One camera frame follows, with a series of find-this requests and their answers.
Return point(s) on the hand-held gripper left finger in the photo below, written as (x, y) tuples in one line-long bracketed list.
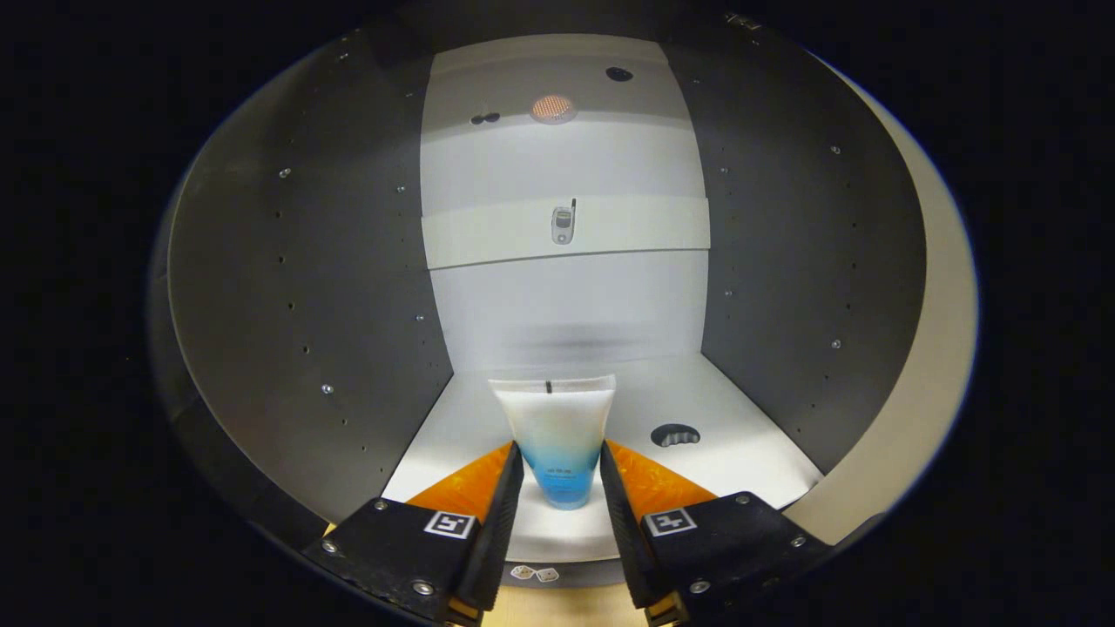
[(501, 531)]

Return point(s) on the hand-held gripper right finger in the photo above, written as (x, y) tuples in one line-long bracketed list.
[(623, 531)]

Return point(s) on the white and blue tube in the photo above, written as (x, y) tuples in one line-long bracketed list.
[(557, 427)]

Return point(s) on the white cabinet shelf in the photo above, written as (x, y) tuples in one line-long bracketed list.
[(758, 470)]

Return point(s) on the dark grey tall cabinet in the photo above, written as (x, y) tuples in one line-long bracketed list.
[(331, 261)]

